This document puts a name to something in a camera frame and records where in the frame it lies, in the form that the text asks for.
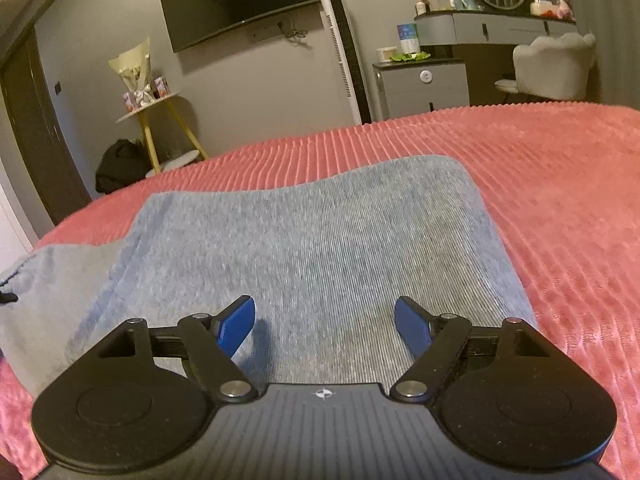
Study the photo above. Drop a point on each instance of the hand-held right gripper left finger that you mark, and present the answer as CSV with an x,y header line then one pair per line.
x,y
235,325

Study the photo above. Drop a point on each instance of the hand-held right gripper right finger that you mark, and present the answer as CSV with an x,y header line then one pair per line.
x,y
415,325

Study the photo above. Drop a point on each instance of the grey pants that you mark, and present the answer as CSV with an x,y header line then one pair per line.
x,y
325,260

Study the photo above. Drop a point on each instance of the black bag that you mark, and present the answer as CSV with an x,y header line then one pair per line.
x,y
122,167

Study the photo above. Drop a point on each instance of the pink ribbed blanket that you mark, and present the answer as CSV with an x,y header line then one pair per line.
x,y
550,185

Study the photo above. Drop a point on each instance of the yellow-legged side table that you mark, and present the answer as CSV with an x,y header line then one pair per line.
x,y
150,107

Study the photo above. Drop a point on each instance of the small grey cabinet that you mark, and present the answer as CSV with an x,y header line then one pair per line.
x,y
420,90

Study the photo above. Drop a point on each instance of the small pink gift box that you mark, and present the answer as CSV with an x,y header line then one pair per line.
x,y
161,87
128,102

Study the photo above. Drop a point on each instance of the green packet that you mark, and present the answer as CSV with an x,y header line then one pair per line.
x,y
410,57

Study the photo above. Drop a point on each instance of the dark brown door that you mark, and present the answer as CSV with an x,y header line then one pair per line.
x,y
45,135

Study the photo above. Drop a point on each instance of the white tower fan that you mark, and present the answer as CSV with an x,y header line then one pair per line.
x,y
340,60

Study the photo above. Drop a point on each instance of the cream wrapped bouquet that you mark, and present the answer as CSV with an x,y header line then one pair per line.
x,y
131,65

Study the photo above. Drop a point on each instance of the blue and white canister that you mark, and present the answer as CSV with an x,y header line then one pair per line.
x,y
408,39

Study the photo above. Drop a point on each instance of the white shell-back chair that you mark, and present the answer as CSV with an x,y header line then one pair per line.
x,y
555,67

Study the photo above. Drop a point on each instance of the grey vanity desk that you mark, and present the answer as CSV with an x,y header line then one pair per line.
x,y
490,27

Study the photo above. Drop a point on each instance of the white and red container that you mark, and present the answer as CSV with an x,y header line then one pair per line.
x,y
542,7

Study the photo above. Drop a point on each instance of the pink plush toy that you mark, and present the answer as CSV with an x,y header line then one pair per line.
x,y
565,5

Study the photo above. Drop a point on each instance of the grey curtain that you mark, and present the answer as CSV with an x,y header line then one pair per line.
x,y
610,25

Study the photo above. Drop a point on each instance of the dark wall switch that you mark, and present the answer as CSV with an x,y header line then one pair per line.
x,y
59,88

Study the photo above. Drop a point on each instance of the black wall television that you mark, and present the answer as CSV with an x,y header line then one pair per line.
x,y
235,0

